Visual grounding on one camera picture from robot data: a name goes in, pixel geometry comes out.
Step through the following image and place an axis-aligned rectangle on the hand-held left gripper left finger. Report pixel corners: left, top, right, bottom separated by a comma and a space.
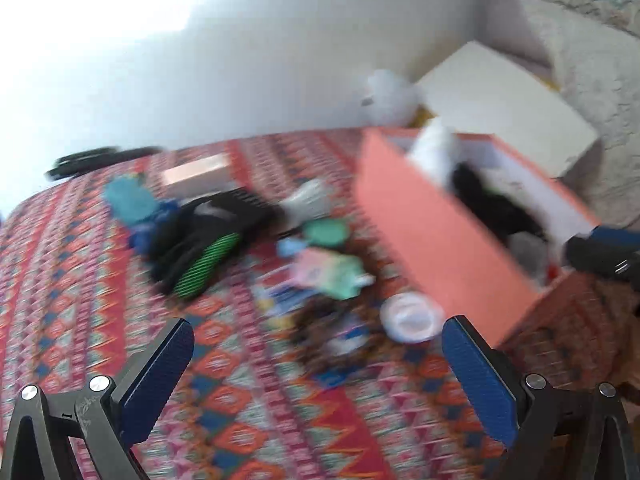
0, 317, 196, 480

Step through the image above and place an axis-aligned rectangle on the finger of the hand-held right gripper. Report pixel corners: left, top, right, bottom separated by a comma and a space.
564, 225, 640, 292

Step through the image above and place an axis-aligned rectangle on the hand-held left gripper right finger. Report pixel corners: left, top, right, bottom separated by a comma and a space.
441, 315, 640, 480

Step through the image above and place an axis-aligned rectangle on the orange cardboard box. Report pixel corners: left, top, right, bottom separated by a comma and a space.
352, 128, 602, 349

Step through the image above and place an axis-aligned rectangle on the red patterned cloth desktop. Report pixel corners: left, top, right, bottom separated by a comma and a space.
0, 129, 640, 480

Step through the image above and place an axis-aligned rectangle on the white round lid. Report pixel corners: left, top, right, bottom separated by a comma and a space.
379, 292, 447, 344

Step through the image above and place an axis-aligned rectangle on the black cloth item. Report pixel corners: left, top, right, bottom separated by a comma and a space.
451, 162, 549, 247

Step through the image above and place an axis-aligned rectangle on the green striped black object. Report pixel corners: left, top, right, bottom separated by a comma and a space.
172, 232, 242, 302

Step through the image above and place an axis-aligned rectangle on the blue yellow packet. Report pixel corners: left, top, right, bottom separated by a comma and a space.
254, 280, 302, 317

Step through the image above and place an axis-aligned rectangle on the blue small card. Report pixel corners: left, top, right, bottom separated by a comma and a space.
318, 366, 352, 390

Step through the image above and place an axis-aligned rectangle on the dark brown object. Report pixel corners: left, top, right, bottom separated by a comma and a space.
294, 304, 383, 363

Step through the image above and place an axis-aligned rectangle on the white box lid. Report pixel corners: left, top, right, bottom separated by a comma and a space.
415, 41, 601, 180

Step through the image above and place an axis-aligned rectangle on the teal soft object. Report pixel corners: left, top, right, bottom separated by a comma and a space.
104, 175, 157, 222

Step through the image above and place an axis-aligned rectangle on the light blue small object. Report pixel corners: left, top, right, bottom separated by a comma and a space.
276, 237, 307, 259

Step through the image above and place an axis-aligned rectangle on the white bottle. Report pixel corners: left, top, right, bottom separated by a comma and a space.
409, 117, 464, 187

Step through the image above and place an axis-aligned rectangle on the pink rectangular box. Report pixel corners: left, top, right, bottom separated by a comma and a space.
161, 153, 234, 197

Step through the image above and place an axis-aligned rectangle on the green round lid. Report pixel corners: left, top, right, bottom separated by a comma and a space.
302, 218, 352, 249

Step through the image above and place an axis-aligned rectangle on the black flat round object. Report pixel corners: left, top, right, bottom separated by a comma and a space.
46, 145, 164, 179

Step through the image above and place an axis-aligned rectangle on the white grey bundle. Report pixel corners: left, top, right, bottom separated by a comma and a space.
279, 178, 337, 222

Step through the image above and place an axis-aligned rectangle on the white plush toy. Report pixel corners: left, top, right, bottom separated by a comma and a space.
360, 68, 422, 127

